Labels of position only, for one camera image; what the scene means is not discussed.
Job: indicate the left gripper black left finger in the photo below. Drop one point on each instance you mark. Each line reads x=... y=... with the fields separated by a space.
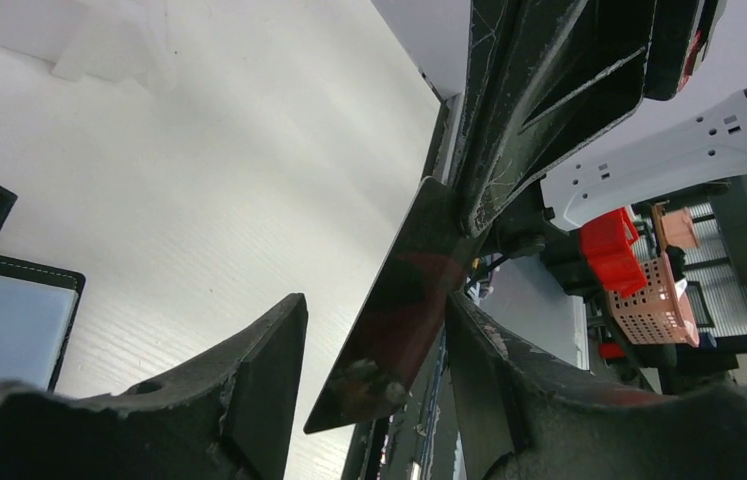
x=227 y=413

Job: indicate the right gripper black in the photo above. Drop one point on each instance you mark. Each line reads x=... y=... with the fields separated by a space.
x=546 y=78

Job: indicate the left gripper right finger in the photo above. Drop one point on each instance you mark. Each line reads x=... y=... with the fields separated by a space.
x=525 y=414

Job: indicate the dark glossy credit card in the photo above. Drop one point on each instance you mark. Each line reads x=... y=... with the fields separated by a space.
x=401 y=317

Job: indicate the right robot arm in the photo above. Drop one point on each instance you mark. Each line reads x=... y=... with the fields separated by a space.
x=710 y=146

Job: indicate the pink perforated basket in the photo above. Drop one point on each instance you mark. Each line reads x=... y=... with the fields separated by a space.
x=660 y=312

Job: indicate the red plastic object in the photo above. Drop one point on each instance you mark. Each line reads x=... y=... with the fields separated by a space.
x=606 y=243

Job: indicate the white plastic bin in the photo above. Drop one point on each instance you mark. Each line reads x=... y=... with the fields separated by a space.
x=111 y=40

